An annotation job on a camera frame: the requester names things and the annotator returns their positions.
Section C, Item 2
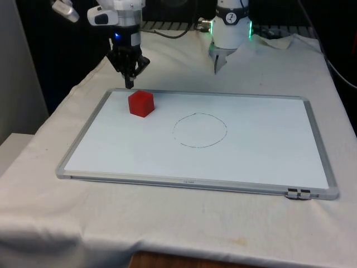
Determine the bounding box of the whiteboard with grey frame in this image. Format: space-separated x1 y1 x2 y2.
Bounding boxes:
55 88 341 202

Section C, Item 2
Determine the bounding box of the red cube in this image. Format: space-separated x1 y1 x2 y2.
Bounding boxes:
128 89 155 118

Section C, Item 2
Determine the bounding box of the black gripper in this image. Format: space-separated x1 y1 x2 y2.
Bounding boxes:
107 25 152 90

